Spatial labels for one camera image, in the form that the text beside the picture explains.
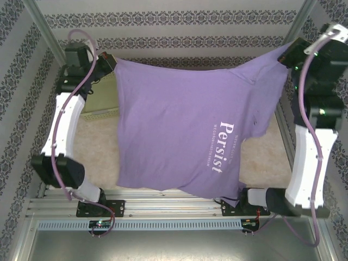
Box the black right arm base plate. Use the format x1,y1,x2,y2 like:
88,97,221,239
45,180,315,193
220,202,271,218

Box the aluminium side rail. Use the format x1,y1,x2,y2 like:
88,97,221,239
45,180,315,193
37,173,55,198
273,104,299,175

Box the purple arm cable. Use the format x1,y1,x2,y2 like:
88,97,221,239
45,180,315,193
53,28,116,237
254,40,326,248

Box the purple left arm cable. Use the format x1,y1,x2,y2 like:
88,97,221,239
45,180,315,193
53,28,116,237

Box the grey metal shelf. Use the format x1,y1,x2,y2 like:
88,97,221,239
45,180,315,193
10,229,337,261

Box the purple t-shirt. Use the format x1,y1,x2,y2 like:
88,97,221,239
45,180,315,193
114,45,290,209

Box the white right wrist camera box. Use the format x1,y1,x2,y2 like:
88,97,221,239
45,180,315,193
303,23,348,54

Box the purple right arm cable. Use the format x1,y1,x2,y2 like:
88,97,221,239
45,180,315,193
254,40,326,248

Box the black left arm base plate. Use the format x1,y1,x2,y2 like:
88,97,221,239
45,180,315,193
76,200,126,218

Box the aluminium frame post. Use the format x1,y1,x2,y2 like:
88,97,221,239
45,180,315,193
282,0,319,55
26,0,69,65

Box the circuit board with green light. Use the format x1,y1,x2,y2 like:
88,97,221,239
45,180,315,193
89,220,113,229

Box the white slotted cable duct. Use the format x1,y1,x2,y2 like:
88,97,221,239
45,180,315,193
36,219,243,231

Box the aluminium mounting rail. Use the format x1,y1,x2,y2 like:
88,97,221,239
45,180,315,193
27,190,319,218

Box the green plastic basket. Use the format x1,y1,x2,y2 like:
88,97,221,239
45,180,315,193
81,72,120,122

